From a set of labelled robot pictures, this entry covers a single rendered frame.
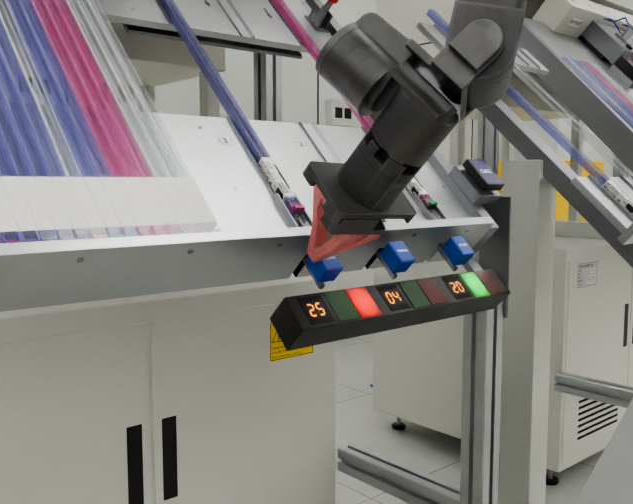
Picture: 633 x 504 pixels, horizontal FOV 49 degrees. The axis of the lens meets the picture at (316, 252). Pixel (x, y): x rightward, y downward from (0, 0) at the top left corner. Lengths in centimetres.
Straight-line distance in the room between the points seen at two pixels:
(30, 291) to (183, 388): 47
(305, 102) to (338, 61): 268
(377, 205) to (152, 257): 20
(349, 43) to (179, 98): 232
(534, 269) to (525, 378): 19
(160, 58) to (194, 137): 60
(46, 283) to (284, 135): 38
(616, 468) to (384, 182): 29
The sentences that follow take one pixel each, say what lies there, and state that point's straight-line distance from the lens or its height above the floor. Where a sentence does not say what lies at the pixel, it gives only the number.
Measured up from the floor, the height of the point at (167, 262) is 71.
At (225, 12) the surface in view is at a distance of 104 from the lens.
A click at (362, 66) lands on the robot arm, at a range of 60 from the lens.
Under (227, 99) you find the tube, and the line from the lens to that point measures 83.
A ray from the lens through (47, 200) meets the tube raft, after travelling 61.
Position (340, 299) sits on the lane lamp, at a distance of 70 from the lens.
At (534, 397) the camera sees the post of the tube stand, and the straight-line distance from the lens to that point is 126.
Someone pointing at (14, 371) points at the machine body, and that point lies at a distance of 92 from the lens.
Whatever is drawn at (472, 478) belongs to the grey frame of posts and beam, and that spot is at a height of 36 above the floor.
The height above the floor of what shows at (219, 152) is 81.
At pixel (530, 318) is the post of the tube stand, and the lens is 122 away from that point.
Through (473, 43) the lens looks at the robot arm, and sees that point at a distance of 58.
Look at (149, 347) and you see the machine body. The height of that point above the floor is 55.
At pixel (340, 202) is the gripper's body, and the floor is 76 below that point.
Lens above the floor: 78
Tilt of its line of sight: 6 degrees down
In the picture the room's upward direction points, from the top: straight up
